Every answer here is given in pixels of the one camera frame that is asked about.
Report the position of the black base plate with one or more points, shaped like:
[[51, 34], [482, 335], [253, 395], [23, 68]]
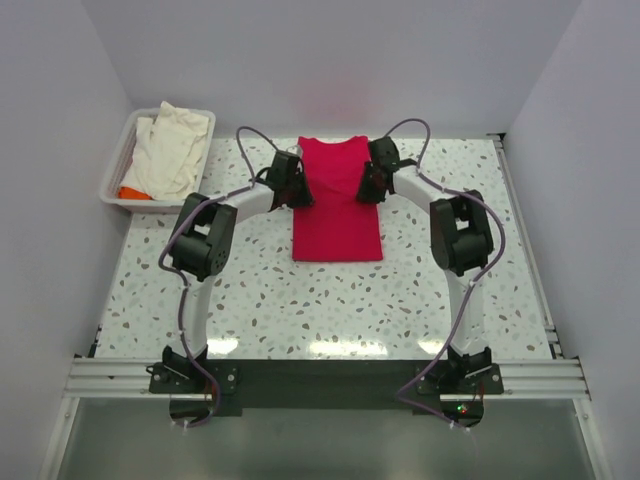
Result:
[[229, 387]]

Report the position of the aluminium frame rail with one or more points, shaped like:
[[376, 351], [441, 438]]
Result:
[[91, 378]]

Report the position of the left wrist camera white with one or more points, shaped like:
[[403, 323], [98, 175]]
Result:
[[294, 151]]

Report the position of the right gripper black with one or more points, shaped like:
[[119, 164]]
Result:
[[364, 193]]

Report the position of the red t shirt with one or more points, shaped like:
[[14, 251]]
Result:
[[337, 227]]

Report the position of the white plastic basket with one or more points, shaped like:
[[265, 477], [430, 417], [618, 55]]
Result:
[[122, 160]]

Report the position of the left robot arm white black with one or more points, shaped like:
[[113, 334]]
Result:
[[200, 247]]

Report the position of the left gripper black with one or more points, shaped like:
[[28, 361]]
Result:
[[306, 197]]

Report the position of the orange t shirt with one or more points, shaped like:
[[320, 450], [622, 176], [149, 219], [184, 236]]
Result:
[[127, 193]]

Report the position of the cream t shirt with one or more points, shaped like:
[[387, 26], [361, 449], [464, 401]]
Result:
[[167, 152]]

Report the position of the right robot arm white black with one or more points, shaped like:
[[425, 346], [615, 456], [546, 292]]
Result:
[[461, 243]]

